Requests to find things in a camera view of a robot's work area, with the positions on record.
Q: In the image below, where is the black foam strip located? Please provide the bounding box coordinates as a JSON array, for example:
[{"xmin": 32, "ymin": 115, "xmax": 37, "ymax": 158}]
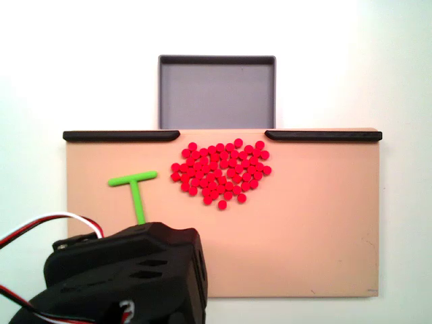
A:
[
  {"xmin": 62, "ymin": 130, "xmax": 181, "ymax": 142},
  {"xmin": 265, "ymin": 130, "xmax": 383, "ymax": 142}
]

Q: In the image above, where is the grey plastic tray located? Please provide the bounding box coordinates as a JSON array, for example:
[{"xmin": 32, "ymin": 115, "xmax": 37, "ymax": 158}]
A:
[{"xmin": 157, "ymin": 55, "xmax": 277, "ymax": 130}]

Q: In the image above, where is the beige board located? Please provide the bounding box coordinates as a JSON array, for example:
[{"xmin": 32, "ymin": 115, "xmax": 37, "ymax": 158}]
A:
[{"xmin": 66, "ymin": 127, "xmax": 381, "ymax": 298}]

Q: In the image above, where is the white red black servo cable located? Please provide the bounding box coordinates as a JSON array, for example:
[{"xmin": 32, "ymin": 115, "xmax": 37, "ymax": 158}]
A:
[{"xmin": 0, "ymin": 211, "xmax": 136, "ymax": 324}]

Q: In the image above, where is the green T-tool with brown handle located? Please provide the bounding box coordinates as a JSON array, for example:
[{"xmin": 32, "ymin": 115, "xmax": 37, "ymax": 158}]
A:
[{"xmin": 107, "ymin": 171, "xmax": 159, "ymax": 225}]

